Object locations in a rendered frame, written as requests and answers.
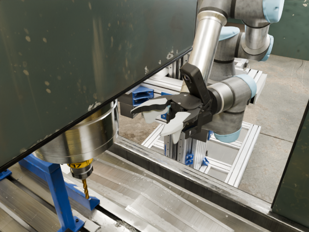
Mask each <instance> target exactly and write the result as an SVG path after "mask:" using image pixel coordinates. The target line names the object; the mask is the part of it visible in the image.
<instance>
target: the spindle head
mask: <svg viewBox="0 0 309 232"><path fill-rule="evenodd" d="M196 6H197V0H0V173H2V172H3V171H5V170H6V169H8V168H9V167H11V166H12V165H14V164H16V163H17V162H19V161H21V160H22V159H24V158H25V157H27V156H28V155H30V154H31V153H33V152H34V151H36V150H38V149H39V148H41V147H42V146H44V145H45V144H47V143H49V142H50V141H52V140H53V139H55V138H56V137H58V136H59V135H61V134H63V133H64V132H66V131H67V130H69V129H70V128H72V127H73V126H75V125H77V124H78V123H80V122H81V121H83V120H85V119H86V118H88V117H89V116H91V115H92V114H94V113H95V112H97V111H98V110H100V109H102V108H103V107H105V106H106V105H108V104H110V103H111V102H113V101H114V100H116V99H117V98H119V97H120V96H122V95H123V94H125V93H126V92H128V91H130V90H131V89H133V88H134V87H136V86H138V85H139V84H141V83H142V82H144V81H145V80H147V79H148V78H150V77H152V76H153V75H155V74H156V73H158V72H159V71H161V70H163V69H164V68H166V67H167V66H169V65H170V64H172V63H174V62H175V61H177V60H178V59H180V58H181V57H183V56H184V55H186V54H187V53H189V52H191V51H192V50H193V47H192V46H193V43H194V34H195V17H196Z"/></svg>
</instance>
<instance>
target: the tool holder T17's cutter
mask: <svg viewBox="0 0 309 232"><path fill-rule="evenodd" d="M82 183H83V188H84V193H85V198H86V199H89V193H88V189H87V183H86V179H85V180H82Z"/></svg>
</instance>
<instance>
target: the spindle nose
mask: <svg viewBox="0 0 309 232"><path fill-rule="evenodd" d="M119 124H120V122H119V111H118V100H117V99H116V100H114V101H113V102H111V103H110V104H108V105H106V106H105V107H103V108H102V109H100V110H98V111H97V112H95V113H94V114H92V115H91V116H89V117H88V118H86V119H85V120H83V121H81V122H80V123H78V124H77V125H75V126H73V127H72V128H70V129H69V130H67V131H66V132H64V133H63V134H61V135H59V136H58V137H56V138H55V139H53V140H52V141H50V142H49V143H47V144H45V145H44V146H42V147H41V148H39V149H38V150H36V151H34V152H33V153H32V154H33V155H34V156H35V157H37V158H38V159H40V160H42V161H45V162H50V163H57V164H71V163H78V162H83V161H86V160H89V159H92V158H94V157H96V156H98V155H100V154H102V153H103V152H105V151H106V150H107V149H108V148H110V147H111V146H112V145H113V143H114V142H115V141H116V139H117V137H118V134H119Z"/></svg>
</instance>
